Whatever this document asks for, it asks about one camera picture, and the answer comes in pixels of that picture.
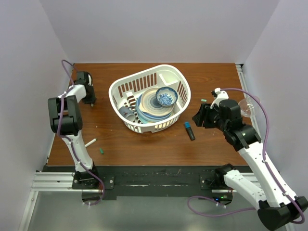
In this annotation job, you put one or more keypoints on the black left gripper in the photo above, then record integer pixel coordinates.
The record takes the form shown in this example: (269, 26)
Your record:
(92, 99)

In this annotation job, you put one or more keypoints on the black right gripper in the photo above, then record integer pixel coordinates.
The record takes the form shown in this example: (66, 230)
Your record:
(203, 114)

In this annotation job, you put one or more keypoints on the black blue highlighter marker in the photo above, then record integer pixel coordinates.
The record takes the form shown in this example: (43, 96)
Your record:
(190, 133)

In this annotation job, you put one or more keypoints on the white pen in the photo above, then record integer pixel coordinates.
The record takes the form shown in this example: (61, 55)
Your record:
(90, 143)

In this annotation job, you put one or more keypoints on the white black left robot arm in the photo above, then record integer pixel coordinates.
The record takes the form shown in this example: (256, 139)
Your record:
(66, 121)

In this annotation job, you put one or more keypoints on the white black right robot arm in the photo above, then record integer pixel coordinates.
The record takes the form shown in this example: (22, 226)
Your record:
(275, 202)

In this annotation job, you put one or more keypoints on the white plastic dish basket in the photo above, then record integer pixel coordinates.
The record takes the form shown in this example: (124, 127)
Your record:
(125, 91)

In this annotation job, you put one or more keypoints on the blue patterned bowl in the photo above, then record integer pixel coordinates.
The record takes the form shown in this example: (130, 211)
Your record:
(166, 96)

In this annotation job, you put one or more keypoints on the grey mug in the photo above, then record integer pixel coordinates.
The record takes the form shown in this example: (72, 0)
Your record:
(128, 113)

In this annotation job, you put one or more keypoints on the clear wine glass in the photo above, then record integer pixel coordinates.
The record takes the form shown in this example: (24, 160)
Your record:
(249, 107)

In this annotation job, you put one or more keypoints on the stacked plates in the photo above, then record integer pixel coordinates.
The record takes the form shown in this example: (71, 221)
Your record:
(149, 110)

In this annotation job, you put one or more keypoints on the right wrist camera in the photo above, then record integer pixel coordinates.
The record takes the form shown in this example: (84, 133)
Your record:
(218, 95)

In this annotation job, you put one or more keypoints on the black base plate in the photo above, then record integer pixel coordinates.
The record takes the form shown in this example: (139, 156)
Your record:
(155, 181)

